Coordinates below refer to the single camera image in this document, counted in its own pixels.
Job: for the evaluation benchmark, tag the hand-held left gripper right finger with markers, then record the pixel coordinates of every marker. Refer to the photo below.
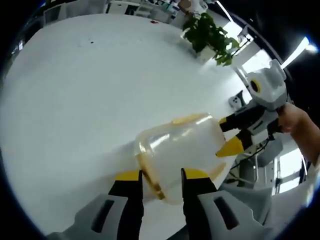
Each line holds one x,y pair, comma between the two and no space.
200,215

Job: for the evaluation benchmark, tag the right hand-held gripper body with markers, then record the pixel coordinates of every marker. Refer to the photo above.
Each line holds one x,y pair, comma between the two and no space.
268,87

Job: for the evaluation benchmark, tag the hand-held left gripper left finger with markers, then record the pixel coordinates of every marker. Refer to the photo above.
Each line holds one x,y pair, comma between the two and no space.
117,215

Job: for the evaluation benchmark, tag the clear plastic buckle container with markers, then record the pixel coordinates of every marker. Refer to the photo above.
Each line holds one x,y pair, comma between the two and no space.
180,145

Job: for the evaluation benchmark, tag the person's right hand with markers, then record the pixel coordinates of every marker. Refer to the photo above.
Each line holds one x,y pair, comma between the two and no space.
293,120

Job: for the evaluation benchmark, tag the white phone on black stand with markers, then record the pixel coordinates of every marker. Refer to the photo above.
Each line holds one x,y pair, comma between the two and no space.
236,101

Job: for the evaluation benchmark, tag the curved ceiling light strip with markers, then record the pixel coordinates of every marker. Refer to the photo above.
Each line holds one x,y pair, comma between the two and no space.
297,52

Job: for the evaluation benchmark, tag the black tripod stand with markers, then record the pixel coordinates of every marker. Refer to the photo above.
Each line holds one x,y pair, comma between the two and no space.
246,40

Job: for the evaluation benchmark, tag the green potted plant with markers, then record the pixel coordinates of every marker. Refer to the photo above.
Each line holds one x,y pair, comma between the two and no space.
207,32

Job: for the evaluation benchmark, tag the small red object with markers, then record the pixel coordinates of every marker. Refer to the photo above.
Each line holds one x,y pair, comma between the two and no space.
153,22

